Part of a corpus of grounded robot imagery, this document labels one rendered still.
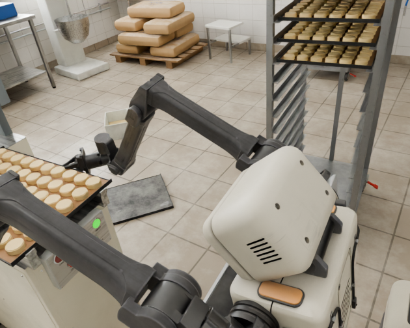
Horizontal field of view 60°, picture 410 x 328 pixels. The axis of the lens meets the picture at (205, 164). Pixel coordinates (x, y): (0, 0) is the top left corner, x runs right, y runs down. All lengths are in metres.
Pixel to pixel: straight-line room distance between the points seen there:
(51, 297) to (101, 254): 0.70
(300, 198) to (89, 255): 0.35
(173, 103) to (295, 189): 0.43
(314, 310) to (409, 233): 1.83
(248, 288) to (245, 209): 0.16
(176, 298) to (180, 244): 1.65
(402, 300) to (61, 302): 1.01
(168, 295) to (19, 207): 0.29
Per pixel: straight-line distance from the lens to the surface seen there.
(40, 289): 1.26
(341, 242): 0.71
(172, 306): 0.58
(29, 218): 0.66
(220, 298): 0.86
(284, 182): 0.60
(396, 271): 2.20
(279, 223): 0.55
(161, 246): 2.25
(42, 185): 1.34
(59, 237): 0.64
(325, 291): 0.64
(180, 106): 0.91
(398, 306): 1.03
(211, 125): 0.89
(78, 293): 1.39
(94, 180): 1.26
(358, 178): 1.88
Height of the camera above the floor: 1.62
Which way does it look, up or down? 35 degrees down
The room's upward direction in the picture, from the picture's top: 7 degrees counter-clockwise
